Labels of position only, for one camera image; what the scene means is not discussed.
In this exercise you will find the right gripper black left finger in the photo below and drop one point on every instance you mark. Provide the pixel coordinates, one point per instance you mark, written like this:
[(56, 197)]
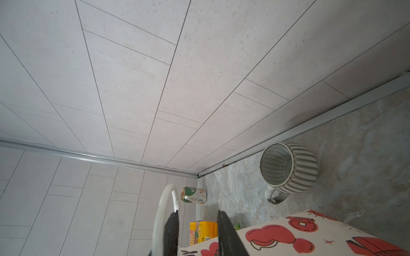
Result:
[(171, 235)]

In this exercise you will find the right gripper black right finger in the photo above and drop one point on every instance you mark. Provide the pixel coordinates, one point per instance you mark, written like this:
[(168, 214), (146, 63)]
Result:
[(229, 242)]

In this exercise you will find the yellow orange snack bag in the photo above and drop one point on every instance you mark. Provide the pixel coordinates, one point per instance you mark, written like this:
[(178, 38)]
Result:
[(201, 231)]

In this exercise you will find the white red printed paper bag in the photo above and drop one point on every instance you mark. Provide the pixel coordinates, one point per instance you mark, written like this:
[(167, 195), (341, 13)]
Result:
[(308, 233)]

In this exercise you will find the green white drink can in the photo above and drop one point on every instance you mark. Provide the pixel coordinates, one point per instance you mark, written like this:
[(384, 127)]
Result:
[(193, 195)]

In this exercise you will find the grey ribbed ceramic mug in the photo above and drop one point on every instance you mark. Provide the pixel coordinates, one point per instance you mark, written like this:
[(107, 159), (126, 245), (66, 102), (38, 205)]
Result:
[(288, 168)]

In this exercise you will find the aluminium corner post left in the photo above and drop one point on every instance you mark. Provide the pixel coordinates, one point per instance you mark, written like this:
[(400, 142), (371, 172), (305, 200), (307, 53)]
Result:
[(39, 148)]

